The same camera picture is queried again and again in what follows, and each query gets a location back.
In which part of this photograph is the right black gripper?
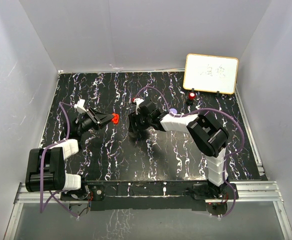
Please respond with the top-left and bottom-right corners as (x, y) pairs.
(129, 110), (152, 134)

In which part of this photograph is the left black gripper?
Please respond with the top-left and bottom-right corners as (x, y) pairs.
(76, 107), (115, 135)

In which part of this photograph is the red round disc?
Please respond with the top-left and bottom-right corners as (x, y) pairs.
(111, 113), (120, 125)

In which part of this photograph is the purple earbud charging case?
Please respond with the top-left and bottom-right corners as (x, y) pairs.
(169, 108), (178, 114)

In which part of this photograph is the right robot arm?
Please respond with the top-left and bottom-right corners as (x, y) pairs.
(128, 98), (229, 199)

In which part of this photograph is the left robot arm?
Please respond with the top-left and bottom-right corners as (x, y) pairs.
(25, 107), (116, 200)

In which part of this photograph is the red emergency stop button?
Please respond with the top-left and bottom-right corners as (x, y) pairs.
(186, 92), (196, 106)

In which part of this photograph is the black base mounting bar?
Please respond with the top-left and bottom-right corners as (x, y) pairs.
(86, 180), (211, 211)

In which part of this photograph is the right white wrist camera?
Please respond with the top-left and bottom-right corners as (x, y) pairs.
(132, 97), (145, 115)

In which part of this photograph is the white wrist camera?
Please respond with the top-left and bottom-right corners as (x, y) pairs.
(74, 99), (87, 114)
(132, 97), (145, 115)

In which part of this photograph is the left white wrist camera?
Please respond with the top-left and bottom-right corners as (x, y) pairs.
(74, 99), (87, 114)

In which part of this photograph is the white board with frame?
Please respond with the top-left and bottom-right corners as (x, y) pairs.
(183, 53), (239, 95)

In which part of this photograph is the aluminium frame rail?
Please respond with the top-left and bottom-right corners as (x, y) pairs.
(4, 181), (292, 240)

